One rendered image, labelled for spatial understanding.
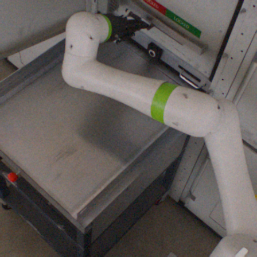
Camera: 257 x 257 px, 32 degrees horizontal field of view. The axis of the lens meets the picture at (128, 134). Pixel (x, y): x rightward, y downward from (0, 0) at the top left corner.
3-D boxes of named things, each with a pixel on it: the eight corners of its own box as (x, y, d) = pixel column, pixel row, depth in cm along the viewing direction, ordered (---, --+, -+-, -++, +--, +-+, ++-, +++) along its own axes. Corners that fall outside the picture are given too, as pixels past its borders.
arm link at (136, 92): (175, 78, 129) (155, 84, 120) (166, 116, 134) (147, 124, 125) (79, 46, 146) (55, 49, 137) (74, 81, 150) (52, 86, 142)
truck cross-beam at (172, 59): (208, 93, 171) (211, 83, 166) (106, 20, 187) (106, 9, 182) (215, 86, 173) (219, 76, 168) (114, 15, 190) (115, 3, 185)
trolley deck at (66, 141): (84, 234, 144) (85, 228, 139) (-36, 122, 163) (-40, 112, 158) (206, 115, 175) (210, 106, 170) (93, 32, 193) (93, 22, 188)
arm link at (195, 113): (218, 143, 126) (233, 101, 123) (203, 143, 114) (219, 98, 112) (164, 121, 134) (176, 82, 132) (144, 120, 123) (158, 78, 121)
